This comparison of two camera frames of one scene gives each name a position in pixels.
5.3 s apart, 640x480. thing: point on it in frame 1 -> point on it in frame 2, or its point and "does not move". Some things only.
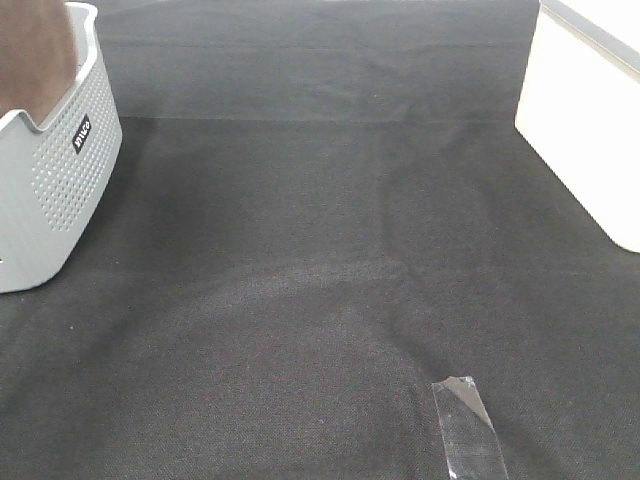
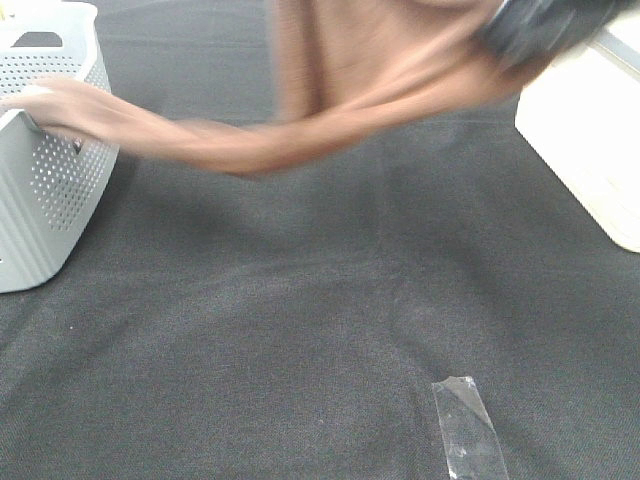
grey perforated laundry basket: x=55 y=175 does not move
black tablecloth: x=323 y=208 does not move
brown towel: x=39 y=55 -> x=342 y=69
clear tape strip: x=471 y=445 does not move
